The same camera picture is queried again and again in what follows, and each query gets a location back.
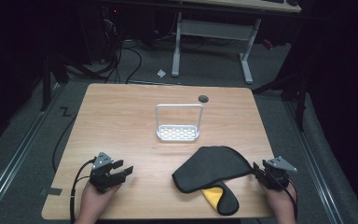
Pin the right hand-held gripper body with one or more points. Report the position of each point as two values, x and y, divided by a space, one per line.
276 174

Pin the black metal stand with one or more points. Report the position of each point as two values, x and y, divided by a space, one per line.
301 99
46 84

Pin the white-framed desk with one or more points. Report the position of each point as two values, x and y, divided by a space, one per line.
213 29

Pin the black table grommet hole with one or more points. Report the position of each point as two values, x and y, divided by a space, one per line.
203 99

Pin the grey tape piece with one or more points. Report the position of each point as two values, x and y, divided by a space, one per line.
55 191

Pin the small red object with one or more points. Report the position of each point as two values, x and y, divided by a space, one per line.
268 44

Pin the white paper scrap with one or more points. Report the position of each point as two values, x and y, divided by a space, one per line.
161 73

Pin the metal floor rail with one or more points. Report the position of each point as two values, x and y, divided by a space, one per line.
313 161
12 161

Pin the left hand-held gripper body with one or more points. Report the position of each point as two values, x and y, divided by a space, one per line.
101 177

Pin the white hanging rack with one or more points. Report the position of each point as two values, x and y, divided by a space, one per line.
177 133

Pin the person's right hand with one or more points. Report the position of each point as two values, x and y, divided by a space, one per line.
278 200

